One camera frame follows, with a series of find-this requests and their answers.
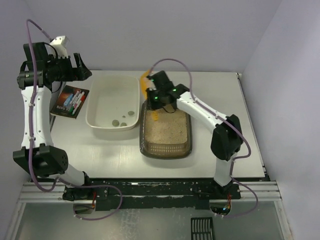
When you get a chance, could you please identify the dark brown litter box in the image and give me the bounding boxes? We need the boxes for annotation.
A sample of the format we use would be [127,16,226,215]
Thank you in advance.
[139,101,193,159]

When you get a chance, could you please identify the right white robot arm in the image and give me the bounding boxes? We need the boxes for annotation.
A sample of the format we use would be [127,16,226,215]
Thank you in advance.
[145,70,244,187]

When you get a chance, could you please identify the yellow litter scoop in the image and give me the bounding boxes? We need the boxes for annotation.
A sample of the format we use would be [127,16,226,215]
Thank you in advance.
[139,69,159,121]

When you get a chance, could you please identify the white plastic bin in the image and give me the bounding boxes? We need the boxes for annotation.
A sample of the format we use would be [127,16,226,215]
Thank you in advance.
[86,74,140,132]

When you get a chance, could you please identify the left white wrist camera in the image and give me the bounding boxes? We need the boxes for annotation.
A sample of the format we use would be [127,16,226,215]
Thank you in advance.
[49,35,69,58]

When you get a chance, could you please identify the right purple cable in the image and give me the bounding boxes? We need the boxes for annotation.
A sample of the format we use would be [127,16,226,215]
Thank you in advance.
[149,58,259,219]

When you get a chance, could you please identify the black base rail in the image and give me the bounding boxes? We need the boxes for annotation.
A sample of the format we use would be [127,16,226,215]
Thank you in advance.
[62,177,241,211]

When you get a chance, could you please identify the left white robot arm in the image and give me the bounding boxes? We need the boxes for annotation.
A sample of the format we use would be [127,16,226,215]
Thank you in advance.
[13,39,92,186]

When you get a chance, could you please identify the black vent grille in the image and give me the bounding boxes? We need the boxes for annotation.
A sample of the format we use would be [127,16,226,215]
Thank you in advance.
[190,217,215,240]

